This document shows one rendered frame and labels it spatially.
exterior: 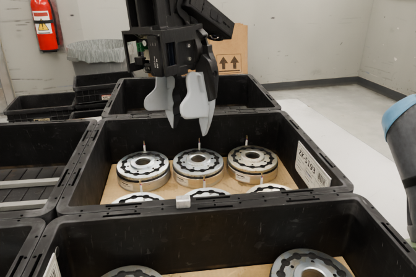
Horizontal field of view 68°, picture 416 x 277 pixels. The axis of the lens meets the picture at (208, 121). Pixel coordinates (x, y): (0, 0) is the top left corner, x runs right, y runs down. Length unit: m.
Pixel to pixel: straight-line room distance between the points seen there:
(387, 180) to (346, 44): 3.31
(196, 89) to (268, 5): 3.21
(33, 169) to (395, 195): 0.85
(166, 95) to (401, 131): 0.40
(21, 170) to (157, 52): 0.48
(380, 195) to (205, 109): 0.60
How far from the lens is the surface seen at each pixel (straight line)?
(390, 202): 0.90
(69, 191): 0.47
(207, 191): 0.55
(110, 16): 3.28
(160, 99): 0.45
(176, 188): 0.61
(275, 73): 3.78
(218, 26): 0.45
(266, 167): 0.61
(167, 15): 0.39
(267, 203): 0.42
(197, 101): 0.41
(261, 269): 0.48
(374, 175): 0.99
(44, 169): 0.75
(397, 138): 0.62
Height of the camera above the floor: 1.19
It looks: 24 degrees down
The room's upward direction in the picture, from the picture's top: straight up
